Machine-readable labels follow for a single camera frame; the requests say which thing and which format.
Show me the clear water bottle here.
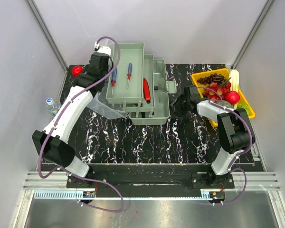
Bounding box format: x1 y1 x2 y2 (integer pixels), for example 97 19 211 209
46 98 61 117

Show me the black marble pattern mat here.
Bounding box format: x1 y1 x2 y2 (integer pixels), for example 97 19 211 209
38 63 256 165

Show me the white corn cob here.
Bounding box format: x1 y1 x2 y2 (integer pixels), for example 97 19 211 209
229 69 239 92

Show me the aluminium frame post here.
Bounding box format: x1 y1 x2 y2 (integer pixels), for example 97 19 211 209
229 0 276 70
24 0 68 72

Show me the dark purple grape bunch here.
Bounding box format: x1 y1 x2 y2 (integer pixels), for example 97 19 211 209
197 74 226 85

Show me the translucent green tool box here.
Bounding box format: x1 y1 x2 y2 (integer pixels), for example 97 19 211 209
88 43 177 125

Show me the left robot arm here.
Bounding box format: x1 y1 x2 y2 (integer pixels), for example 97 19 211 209
32 46 114 188

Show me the small hammer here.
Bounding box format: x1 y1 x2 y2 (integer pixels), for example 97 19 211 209
137 85 160 118

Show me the aluminium front rail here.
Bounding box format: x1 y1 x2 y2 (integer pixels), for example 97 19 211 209
23 171 280 200

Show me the red utility knife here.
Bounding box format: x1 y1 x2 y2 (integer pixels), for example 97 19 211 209
143 78 151 104

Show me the yellow plastic fruit tray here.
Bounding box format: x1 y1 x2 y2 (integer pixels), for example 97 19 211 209
191 68 255 127

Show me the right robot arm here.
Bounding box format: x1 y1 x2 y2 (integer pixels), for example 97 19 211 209
170 85 256 188

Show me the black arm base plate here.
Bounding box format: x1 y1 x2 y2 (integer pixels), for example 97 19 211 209
66 172 235 199

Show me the green pepper toy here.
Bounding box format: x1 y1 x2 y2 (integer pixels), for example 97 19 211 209
237 103 250 115

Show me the blue handled screwdriver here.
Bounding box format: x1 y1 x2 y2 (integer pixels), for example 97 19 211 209
111 68 118 97

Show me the aluminium frame post right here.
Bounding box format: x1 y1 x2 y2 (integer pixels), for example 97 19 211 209
229 0 276 70

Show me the aluminium frame post left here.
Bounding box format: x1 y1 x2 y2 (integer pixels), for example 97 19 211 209
24 0 68 72

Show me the red plastic apple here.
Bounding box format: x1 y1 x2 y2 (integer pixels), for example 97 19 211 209
72 66 83 77

